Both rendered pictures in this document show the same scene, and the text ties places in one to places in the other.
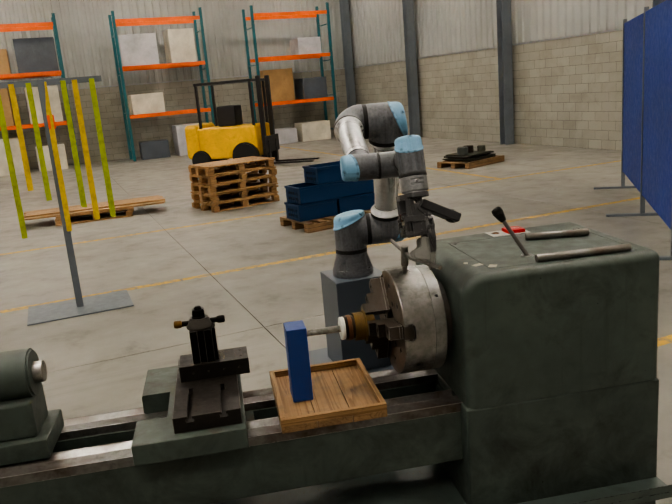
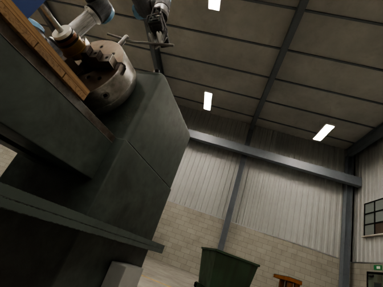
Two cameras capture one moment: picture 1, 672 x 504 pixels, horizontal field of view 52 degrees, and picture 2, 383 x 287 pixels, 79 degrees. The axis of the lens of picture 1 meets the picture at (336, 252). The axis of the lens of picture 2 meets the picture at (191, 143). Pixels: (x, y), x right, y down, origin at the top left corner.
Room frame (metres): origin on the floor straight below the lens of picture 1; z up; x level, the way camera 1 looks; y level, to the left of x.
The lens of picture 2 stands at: (1.13, 0.27, 0.56)
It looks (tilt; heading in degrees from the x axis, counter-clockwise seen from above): 24 degrees up; 301
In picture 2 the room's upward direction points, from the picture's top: 20 degrees clockwise
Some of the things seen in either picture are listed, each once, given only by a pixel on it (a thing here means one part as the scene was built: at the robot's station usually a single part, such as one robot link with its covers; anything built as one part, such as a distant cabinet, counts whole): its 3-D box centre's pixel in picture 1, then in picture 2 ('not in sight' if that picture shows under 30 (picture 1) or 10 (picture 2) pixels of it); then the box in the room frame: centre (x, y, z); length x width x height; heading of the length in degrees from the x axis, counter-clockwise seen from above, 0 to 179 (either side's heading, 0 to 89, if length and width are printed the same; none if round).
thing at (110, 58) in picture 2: (390, 329); (102, 60); (1.88, -0.14, 1.09); 0.12 x 0.11 x 0.05; 9
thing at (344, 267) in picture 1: (352, 260); not in sight; (2.49, -0.06, 1.15); 0.15 x 0.15 x 0.10
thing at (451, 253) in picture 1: (528, 305); (130, 129); (2.07, -0.59, 1.06); 0.59 x 0.48 x 0.39; 99
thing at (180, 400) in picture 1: (207, 388); not in sight; (1.90, 0.41, 0.95); 0.43 x 0.18 x 0.04; 9
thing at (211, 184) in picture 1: (233, 183); not in sight; (11.51, 1.60, 0.36); 1.26 x 0.86 x 0.73; 123
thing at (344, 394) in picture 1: (324, 392); (8, 54); (1.94, 0.07, 0.89); 0.36 x 0.30 x 0.04; 9
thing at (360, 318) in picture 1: (359, 326); (71, 45); (1.96, -0.05, 1.08); 0.09 x 0.09 x 0.09; 9
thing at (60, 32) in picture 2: (323, 330); (49, 16); (1.94, 0.06, 1.08); 0.13 x 0.07 x 0.07; 99
